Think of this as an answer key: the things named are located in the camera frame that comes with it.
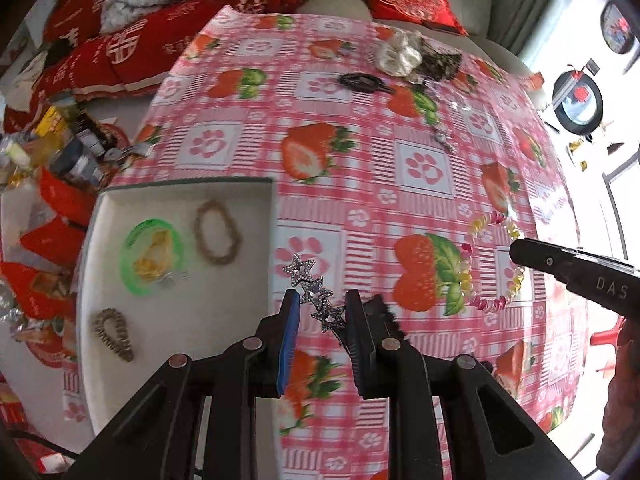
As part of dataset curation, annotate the silver star hair clip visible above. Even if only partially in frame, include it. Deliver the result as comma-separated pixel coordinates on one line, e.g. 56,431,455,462
282,254,346,333

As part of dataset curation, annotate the pink yellow beaded bracelet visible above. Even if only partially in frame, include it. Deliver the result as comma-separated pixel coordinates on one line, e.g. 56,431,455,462
458,210,526,313

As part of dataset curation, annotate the brown spiral hair tie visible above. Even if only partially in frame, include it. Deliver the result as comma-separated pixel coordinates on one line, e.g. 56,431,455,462
91,306,137,364

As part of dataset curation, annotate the tan braided bracelet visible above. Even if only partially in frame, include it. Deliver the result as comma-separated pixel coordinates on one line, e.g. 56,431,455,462
193,198,243,267

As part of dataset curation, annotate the green translucent bangle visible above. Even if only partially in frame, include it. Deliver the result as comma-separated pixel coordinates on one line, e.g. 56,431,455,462
119,218,186,296

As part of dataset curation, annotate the black scalloped snap clip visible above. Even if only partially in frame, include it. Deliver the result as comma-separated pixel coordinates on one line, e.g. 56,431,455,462
363,295,406,346

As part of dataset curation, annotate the silver rhinestone hair pin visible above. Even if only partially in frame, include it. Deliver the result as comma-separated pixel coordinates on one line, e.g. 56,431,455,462
432,124,457,154

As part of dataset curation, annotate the white jewelry tray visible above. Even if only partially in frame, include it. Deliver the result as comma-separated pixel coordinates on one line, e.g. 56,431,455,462
76,178,277,432

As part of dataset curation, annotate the pink strawberry tablecloth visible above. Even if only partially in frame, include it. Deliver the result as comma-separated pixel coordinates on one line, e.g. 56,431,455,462
62,4,586,480

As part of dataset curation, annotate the dark blue bottle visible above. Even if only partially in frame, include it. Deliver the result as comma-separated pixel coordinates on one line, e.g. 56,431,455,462
49,139,104,188

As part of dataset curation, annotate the black oval hair clip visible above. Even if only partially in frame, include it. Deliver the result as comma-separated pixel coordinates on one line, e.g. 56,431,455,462
337,73,396,96

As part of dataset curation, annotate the dark patterned scrunchie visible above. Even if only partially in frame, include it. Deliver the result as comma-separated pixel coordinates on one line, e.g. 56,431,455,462
416,39,462,81

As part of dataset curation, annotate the cream satin scrunchie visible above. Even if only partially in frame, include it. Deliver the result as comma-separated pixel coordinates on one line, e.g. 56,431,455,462
375,29,422,78

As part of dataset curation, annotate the yellow snack package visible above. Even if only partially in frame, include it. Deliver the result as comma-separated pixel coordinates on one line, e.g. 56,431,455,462
30,106,73,155

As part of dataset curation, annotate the red quilt with characters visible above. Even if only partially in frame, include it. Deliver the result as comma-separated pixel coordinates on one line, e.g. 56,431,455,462
2,0,307,133

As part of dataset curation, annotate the round black wall mirror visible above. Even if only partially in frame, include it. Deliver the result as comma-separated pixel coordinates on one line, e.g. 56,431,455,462
552,70,604,141

